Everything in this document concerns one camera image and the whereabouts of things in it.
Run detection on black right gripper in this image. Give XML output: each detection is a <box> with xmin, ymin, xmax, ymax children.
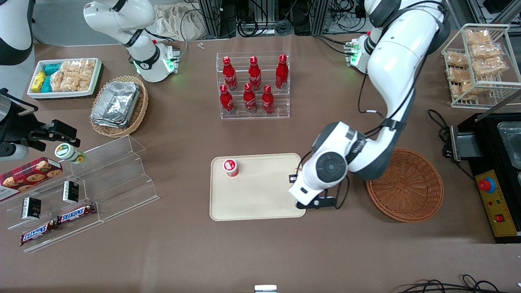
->
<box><xmin>0</xmin><ymin>87</ymin><xmax>81</xmax><ymax>150</ymax></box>

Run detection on beige plastic tray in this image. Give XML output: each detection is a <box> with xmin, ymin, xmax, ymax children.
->
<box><xmin>209</xmin><ymin>153</ymin><xmax>307</xmax><ymax>222</ymax></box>

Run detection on white rectangular snack tray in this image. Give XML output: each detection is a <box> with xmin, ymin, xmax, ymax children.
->
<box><xmin>27</xmin><ymin>57</ymin><xmax>103</xmax><ymax>100</ymax></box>

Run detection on oval light wicker basket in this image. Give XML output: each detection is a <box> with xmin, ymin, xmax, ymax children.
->
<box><xmin>89</xmin><ymin>75</ymin><xmax>149</xmax><ymax>138</ymax></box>

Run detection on round brown wicker basket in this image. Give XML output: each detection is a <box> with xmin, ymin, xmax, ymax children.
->
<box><xmin>366</xmin><ymin>148</ymin><xmax>444</xmax><ymax>223</ymax></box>

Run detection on green-lidded white cup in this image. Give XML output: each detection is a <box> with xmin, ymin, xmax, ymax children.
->
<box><xmin>55</xmin><ymin>143</ymin><xmax>86</xmax><ymax>165</ymax></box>

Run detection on red tartan cookie box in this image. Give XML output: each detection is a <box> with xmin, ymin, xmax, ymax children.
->
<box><xmin>0</xmin><ymin>157</ymin><xmax>64</xmax><ymax>202</ymax></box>

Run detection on rice cracker bag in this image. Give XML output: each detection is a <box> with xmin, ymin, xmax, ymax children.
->
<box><xmin>450</xmin><ymin>81</ymin><xmax>475</xmax><ymax>101</ymax></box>
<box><xmin>61</xmin><ymin>61</ymin><xmax>83</xmax><ymax>92</ymax></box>
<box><xmin>446</xmin><ymin>52</ymin><xmax>470</xmax><ymax>68</ymax></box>
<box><xmin>446</xmin><ymin>67</ymin><xmax>473</xmax><ymax>83</ymax></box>
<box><xmin>470</xmin><ymin>44</ymin><xmax>502</xmax><ymax>60</ymax></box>
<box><xmin>465</xmin><ymin>29</ymin><xmax>492</xmax><ymax>46</ymax></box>
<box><xmin>472</xmin><ymin>57</ymin><xmax>508</xmax><ymax>77</ymax></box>
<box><xmin>50</xmin><ymin>70</ymin><xmax>66</xmax><ymax>93</ymax></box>
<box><xmin>79</xmin><ymin>59</ymin><xmax>96</xmax><ymax>92</ymax></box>

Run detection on small black box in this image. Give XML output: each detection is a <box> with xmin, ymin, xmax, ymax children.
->
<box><xmin>62</xmin><ymin>180</ymin><xmax>80</xmax><ymax>204</ymax></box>
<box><xmin>21</xmin><ymin>197</ymin><xmax>42</xmax><ymax>221</ymax></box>

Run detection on stack of foil trays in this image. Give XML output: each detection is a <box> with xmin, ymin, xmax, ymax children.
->
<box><xmin>90</xmin><ymin>81</ymin><xmax>141</xmax><ymax>129</ymax></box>

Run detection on yellow snack packet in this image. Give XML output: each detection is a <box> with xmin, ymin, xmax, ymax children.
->
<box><xmin>31</xmin><ymin>71</ymin><xmax>47</xmax><ymax>94</ymax></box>

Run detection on clear acrylic stepped shelf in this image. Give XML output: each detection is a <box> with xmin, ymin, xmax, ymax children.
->
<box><xmin>0</xmin><ymin>135</ymin><xmax>160</xmax><ymax>254</ymax></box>

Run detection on snickers chocolate bar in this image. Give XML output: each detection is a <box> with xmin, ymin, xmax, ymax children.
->
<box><xmin>20</xmin><ymin>221</ymin><xmax>58</xmax><ymax>247</ymax></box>
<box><xmin>57</xmin><ymin>203</ymin><xmax>97</xmax><ymax>225</ymax></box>

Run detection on red-lidded small cup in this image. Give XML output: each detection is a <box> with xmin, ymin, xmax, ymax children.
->
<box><xmin>222</xmin><ymin>158</ymin><xmax>240</xmax><ymax>178</ymax></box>

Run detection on clear acrylic bottle rack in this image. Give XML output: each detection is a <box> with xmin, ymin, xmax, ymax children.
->
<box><xmin>216</xmin><ymin>51</ymin><xmax>291</xmax><ymax>120</ymax></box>

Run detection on red cola bottle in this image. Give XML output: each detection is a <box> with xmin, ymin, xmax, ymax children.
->
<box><xmin>261</xmin><ymin>85</ymin><xmax>275</xmax><ymax>115</ymax></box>
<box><xmin>248</xmin><ymin>56</ymin><xmax>262</xmax><ymax>91</ymax></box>
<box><xmin>219</xmin><ymin>84</ymin><xmax>236</xmax><ymax>115</ymax></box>
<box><xmin>222</xmin><ymin>56</ymin><xmax>238</xmax><ymax>91</ymax></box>
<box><xmin>275</xmin><ymin>54</ymin><xmax>289</xmax><ymax>90</ymax></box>
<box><xmin>243</xmin><ymin>83</ymin><xmax>258</xmax><ymax>114</ymax></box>

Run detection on beige cloth bag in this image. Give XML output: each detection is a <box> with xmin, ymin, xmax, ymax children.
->
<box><xmin>153</xmin><ymin>3</ymin><xmax>208</xmax><ymax>42</ymax></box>

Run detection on black appliance box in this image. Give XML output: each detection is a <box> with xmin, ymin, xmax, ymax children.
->
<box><xmin>443</xmin><ymin>98</ymin><xmax>521</xmax><ymax>245</ymax></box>

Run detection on yellow control panel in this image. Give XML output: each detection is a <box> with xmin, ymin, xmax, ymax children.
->
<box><xmin>475</xmin><ymin>170</ymin><xmax>521</xmax><ymax>238</ymax></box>

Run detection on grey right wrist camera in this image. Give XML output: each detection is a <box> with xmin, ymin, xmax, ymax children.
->
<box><xmin>0</xmin><ymin>144</ymin><xmax>29</xmax><ymax>162</ymax></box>

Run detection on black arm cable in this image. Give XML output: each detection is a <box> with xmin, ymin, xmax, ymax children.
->
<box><xmin>357</xmin><ymin>61</ymin><xmax>407</xmax><ymax>137</ymax></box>

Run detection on black appliance power cable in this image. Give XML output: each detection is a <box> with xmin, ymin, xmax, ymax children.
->
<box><xmin>427</xmin><ymin>109</ymin><xmax>453</xmax><ymax>160</ymax></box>

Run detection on black floor cables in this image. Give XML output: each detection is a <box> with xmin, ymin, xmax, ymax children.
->
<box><xmin>397</xmin><ymin>274</ymin><xmax>521</xmax><ymax>293</ymax></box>

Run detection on white wire rack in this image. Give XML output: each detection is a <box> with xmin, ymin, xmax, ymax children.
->
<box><xmin>441</xmin><ymin>23</ymin><xmax>521</xmax><ymax>109</ymax></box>

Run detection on aluminium frame rack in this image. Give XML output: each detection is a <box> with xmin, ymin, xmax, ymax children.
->
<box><xmin>197</xmin><ymin>0</ymin><xmax>367</xmax><ymax>39</ymax></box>

